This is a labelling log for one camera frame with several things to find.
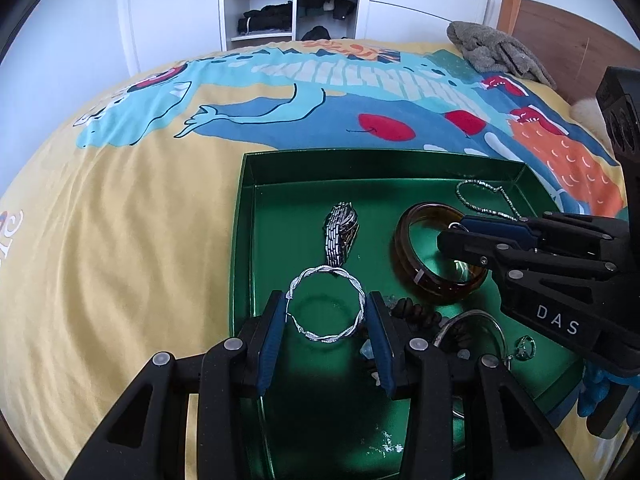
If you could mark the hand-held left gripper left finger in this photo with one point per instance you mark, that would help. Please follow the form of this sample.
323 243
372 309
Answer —
272 347

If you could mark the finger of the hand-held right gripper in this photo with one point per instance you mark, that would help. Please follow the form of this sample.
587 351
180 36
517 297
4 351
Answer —
500 227
480 247

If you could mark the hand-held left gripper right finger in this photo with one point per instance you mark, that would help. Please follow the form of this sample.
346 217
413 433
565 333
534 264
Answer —
381 347

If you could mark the amber resin bangle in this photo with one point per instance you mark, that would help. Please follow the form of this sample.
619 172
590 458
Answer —
405 260

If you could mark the large twisted silver bangle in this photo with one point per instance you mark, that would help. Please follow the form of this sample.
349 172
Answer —
325 271

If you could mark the silver metal watch band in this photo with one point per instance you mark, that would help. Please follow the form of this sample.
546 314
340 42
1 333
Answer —
340 230

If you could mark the green tray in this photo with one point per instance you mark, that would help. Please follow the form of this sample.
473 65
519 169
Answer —
300 210

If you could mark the person's right hand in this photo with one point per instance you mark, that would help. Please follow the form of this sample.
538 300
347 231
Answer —
595 390

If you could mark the grey fleece blanket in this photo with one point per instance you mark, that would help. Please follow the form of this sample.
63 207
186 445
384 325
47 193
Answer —
495 50

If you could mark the yellow dinosaur print bedspread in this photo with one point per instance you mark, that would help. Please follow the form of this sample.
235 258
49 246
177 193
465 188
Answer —
125 235

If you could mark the wooden headboard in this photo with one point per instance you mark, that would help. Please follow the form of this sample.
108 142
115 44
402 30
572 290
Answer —
565 40

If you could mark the black crumpled garment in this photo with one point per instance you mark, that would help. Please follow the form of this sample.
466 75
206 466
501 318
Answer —
316 33

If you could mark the folded black clothes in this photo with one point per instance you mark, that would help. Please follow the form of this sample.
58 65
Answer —
265 17

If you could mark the white door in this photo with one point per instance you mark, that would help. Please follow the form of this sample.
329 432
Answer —
170 10

